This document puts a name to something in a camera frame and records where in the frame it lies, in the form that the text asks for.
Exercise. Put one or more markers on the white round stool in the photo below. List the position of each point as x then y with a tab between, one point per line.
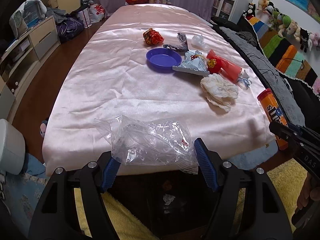
12	148

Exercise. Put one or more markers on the pink satin tablecloth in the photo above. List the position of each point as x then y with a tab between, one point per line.
111	77

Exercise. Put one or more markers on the red plastic cup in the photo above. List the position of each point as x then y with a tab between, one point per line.
228	69

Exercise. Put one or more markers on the blue plastic plate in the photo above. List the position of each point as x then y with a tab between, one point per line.
163	59

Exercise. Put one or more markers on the yellow fluffy rug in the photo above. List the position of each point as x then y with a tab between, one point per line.
287	179

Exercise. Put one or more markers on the blue white torn wrapper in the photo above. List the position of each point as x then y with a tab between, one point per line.
244	79

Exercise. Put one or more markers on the orange candy tube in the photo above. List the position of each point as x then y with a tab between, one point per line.
271	107

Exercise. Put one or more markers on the clear plastic bag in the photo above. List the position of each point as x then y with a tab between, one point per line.
157	143

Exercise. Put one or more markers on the person's right hand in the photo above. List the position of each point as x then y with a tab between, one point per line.
308	191

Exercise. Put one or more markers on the red lantern ornament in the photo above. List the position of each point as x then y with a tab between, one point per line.
214	66

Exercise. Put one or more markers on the white tissue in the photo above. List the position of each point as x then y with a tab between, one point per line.
219	91

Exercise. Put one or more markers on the small clear plastic wrap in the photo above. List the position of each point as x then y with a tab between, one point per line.
198	42

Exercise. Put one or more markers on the black trash bin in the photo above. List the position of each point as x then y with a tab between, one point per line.
174	200

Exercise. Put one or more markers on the row of plush toys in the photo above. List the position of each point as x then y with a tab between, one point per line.
284	25

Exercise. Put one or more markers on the colourful striped knitted blanket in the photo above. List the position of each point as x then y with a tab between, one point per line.
283	55

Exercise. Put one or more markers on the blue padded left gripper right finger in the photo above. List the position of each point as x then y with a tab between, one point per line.
205	164

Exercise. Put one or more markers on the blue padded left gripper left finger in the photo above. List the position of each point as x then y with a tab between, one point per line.
109	173

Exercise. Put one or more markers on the grey sofa cover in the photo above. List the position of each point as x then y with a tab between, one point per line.
244	39

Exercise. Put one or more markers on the silver snack bag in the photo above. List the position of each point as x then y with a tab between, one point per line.
194	63

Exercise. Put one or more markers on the crumpled red foil wrapper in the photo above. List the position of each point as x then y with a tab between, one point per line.
152	37

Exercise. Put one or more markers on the wooden tv cabinet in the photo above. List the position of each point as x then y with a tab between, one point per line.
21	62

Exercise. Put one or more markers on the purple bag on floor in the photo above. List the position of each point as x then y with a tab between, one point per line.
69	29

